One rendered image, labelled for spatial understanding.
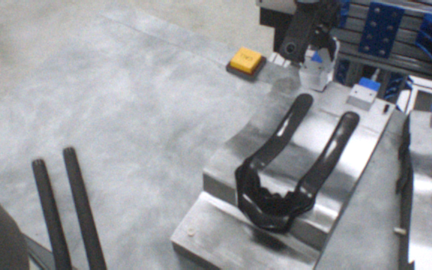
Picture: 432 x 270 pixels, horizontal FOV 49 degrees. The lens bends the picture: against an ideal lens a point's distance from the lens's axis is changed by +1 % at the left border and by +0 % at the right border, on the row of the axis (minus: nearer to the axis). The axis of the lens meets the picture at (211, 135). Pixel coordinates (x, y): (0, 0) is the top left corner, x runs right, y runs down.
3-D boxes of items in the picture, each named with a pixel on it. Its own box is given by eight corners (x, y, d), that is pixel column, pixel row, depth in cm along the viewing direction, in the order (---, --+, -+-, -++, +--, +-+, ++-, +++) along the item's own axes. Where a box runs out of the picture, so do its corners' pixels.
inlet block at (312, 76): (325, 44, 113) (323, 28, 109) (345, 49, 111) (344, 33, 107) (301, 85, 109) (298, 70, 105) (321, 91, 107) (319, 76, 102)
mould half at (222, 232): (285, 89, 120) (289, 50, 109) (385, 129, 111) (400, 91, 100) (173, 250, 96) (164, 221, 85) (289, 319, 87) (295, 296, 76)
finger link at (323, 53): (349, 58, 104) (339, 27, 98) (338, 78, 102) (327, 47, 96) (336, 57, 106) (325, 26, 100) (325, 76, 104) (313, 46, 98)
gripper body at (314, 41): (343, 22, 99) (341, -23, 89) (325, 52, 96) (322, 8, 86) (309, 16, 103) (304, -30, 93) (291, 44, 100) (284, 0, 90)
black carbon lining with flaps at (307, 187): (298, 96, 109) (302, 67, 102) (365, 123, 104) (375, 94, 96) (220, 213, 93) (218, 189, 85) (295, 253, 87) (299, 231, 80)
